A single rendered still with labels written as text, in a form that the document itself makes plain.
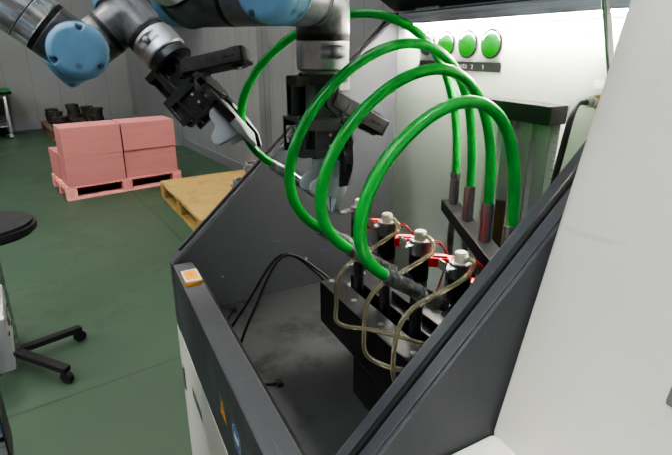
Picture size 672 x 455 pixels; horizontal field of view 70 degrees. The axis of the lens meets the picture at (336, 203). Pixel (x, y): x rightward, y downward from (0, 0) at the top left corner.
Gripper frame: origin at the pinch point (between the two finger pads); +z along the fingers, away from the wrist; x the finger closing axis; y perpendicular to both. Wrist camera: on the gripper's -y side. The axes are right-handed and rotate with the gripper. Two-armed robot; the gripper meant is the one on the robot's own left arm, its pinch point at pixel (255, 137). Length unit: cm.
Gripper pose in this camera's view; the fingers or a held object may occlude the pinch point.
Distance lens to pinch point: 81.8
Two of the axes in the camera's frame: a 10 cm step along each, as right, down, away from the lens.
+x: -1.3, 0.9, -9.9
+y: -7.4, 6.6, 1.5
